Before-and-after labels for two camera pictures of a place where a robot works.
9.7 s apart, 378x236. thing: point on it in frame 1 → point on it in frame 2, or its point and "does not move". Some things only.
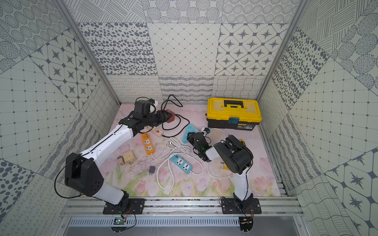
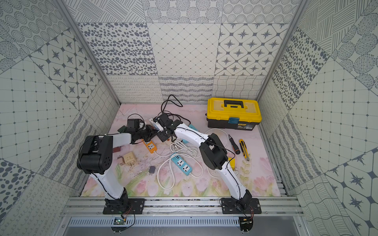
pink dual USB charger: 120,161 does not move
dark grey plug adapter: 152,169 does not move
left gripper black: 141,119 → 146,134
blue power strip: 181,163 does not move
